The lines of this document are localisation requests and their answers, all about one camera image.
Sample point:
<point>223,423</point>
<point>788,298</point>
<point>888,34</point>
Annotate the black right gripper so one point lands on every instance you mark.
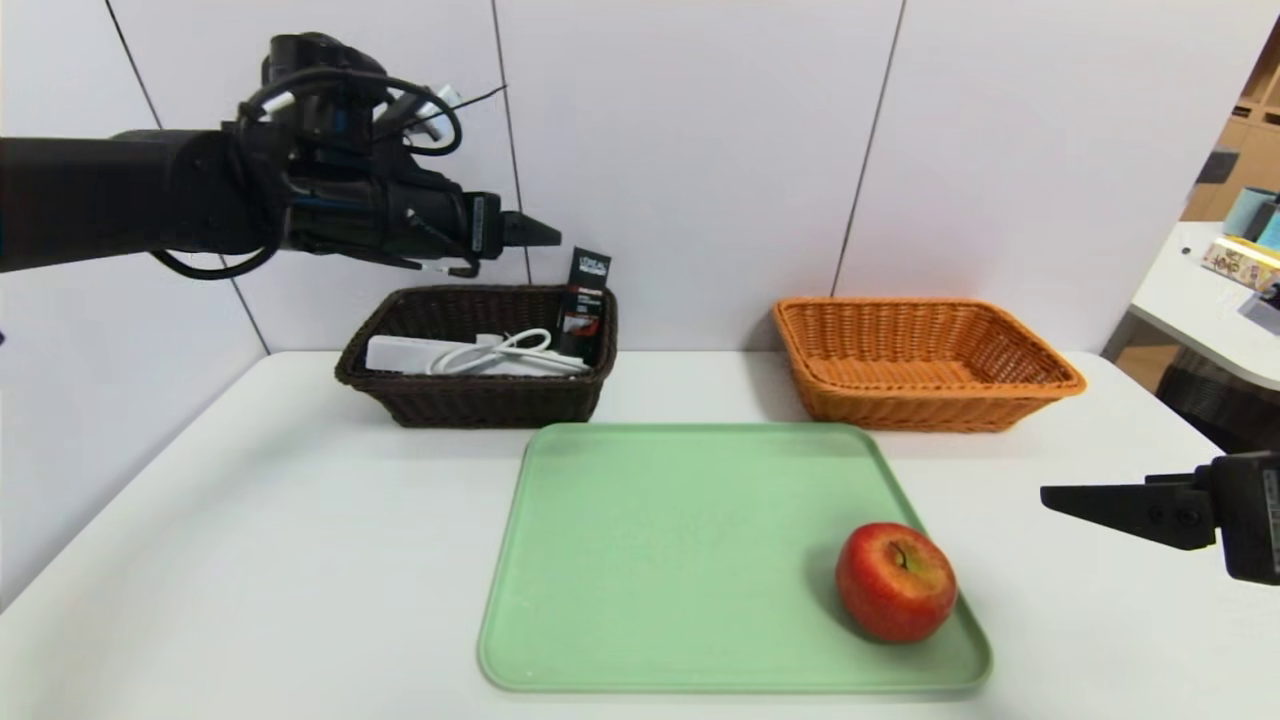
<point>1253,517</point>

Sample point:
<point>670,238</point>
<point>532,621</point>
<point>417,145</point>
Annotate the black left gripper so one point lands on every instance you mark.
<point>483,227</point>

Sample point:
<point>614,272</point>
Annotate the black L'Oreal tube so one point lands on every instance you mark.
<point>585,305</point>

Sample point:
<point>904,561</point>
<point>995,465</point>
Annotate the red apple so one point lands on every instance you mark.
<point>893,585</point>

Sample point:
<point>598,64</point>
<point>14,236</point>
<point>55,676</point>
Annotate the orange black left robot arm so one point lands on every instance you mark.
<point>120,200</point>

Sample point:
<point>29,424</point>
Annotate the dark brown wicker basket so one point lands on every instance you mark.
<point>480,400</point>

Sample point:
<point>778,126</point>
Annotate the orange wicker basket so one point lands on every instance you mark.
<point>920,400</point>

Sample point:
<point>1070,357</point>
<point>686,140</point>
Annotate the dark wicker stool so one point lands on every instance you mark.
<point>1215,410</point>

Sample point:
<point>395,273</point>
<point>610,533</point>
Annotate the white side table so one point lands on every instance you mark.
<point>1190,300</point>

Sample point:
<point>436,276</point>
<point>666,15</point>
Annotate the yellow printed box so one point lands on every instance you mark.
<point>1240,262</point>

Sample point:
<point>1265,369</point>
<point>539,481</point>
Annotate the grey blue cup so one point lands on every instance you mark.
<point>1248,212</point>

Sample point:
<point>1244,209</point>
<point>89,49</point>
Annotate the light green plastic tray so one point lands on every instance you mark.
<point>680,580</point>

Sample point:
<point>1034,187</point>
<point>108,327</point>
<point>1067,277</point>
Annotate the wooden shelf unit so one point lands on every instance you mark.
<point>1250,140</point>

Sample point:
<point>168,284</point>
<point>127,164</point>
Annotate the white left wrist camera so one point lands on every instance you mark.
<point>432,100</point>

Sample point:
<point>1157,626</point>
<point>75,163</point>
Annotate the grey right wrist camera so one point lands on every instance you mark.
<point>1262,310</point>

